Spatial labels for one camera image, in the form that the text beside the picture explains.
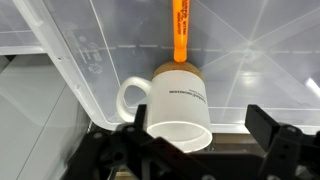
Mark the small clear plastic bin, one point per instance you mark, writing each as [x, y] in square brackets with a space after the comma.
[16, 16]

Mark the orange marker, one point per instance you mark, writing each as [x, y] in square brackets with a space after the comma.
[181, 30]

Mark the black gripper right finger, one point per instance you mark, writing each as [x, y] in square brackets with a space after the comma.
[263, 123]

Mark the white mug with cork base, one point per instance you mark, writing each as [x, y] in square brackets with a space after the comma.
[180, 110]

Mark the large clear plastic bin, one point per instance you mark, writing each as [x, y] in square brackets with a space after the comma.
[266, 50]

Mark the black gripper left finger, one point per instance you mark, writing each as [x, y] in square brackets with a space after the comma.
[141, 116]

